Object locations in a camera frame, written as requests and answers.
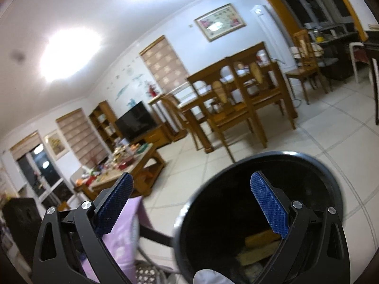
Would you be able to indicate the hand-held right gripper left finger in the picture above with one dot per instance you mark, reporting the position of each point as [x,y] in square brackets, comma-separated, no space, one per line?
[115,204]

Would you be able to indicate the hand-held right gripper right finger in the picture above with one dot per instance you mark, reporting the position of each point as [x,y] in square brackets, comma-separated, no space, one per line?
[269,204]

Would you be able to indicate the black round trash bin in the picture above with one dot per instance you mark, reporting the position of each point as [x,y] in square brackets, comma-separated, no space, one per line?
[225,201]

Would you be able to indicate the yellow snack wrapper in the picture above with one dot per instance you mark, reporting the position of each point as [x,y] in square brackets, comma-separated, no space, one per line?
[262,238]
[257,254]

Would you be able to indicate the purple cloth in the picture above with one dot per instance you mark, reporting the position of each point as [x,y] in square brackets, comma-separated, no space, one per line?
[124,242]

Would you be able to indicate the clutter of small items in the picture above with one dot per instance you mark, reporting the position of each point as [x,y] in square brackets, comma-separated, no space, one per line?
[118,159]

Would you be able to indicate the wooden coffee table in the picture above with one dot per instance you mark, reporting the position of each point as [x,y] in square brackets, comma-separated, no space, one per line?
[148,159]

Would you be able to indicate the glass balcony door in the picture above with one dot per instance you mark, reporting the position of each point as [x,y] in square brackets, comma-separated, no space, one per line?
[44,177]

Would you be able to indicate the patterned brown window blind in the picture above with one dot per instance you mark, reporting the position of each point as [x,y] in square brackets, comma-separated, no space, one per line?
[80,137]
[164,65]
[25,146]

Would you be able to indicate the wooden television cabinet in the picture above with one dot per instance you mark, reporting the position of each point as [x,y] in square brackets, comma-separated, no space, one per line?
[155,137]

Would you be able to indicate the woven patterned seat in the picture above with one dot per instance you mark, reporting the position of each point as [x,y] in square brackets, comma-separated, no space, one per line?
[154,273]

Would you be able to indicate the small framed picture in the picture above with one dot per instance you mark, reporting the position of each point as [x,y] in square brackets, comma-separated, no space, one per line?
[56,145]

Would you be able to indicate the wooden bookcase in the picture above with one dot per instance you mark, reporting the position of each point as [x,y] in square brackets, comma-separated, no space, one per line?
[102,121]

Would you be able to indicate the black flat television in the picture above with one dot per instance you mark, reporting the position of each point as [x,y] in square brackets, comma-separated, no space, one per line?
[134,121]

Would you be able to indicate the white paper tissue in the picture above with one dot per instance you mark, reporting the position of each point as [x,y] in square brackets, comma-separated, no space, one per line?
[213,277]

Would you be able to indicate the wooden dining chair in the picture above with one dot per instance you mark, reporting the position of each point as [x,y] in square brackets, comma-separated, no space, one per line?
[257,74]
[305,71]
[225,118]

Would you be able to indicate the wooden dining table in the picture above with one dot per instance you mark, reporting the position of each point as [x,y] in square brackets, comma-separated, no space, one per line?
[266,96]

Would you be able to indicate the round-backed wooden chair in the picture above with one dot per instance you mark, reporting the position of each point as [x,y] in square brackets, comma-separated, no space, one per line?
[174,109]

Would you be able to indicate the round ceiling light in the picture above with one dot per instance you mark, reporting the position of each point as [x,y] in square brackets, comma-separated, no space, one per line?
[69,54]

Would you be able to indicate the dark cluttered counter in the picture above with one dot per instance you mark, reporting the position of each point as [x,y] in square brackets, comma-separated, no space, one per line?
[334,53]

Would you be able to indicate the white chair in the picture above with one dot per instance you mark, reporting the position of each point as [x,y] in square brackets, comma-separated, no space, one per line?
[353,62]

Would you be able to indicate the dark wooden table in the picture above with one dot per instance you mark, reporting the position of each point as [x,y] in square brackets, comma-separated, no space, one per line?
[373,65]

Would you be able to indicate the large framed picture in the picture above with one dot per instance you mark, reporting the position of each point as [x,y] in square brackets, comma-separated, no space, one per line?
[220,22]

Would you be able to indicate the dark window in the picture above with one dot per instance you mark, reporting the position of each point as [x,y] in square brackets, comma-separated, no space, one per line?
[308,3]

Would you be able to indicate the red wall ornament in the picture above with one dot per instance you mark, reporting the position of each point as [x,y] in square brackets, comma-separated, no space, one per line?
[151,90]

